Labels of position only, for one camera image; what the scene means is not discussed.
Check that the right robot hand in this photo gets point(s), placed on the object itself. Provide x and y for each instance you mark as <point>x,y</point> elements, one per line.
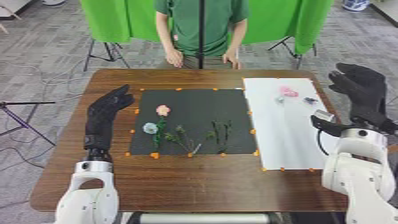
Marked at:
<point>366,90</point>

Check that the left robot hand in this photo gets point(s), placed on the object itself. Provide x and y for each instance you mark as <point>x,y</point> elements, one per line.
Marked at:
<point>103,116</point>

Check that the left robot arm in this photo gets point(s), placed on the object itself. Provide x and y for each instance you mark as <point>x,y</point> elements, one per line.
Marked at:
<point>89,190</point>

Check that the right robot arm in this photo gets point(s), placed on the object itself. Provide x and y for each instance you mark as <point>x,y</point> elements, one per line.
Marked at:
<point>361,166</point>

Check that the dark mat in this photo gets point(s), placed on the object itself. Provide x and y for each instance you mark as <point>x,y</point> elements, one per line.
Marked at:
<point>196,106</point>

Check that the person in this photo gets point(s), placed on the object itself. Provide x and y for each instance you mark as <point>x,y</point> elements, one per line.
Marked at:
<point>201,23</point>

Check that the blue flower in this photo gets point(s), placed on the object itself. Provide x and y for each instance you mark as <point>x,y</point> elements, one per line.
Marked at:
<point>150,128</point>
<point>310,100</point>

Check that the pink flower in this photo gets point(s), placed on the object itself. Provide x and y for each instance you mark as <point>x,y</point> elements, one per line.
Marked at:
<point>162,110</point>
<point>288,91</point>

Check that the black tripod stand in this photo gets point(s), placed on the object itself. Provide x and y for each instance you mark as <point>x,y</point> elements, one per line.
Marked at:
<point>23,123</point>
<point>294,50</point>
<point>109,50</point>

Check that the green sprig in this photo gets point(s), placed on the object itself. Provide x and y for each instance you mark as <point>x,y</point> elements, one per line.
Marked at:
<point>210,134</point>
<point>222,133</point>
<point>178,137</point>

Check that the white flower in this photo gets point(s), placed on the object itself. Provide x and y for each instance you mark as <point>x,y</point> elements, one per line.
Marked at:
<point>279,99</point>

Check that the white sheet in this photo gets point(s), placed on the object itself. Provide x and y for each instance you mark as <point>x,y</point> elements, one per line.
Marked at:
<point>278,133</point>

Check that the blue and white vase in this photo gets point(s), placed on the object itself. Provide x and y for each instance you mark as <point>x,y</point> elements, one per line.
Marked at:
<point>356,4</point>

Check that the black stand pole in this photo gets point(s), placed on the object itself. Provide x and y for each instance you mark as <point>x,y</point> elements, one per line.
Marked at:
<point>201,50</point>

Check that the pale grey bar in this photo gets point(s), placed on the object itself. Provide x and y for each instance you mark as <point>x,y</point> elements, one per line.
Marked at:
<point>201,218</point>

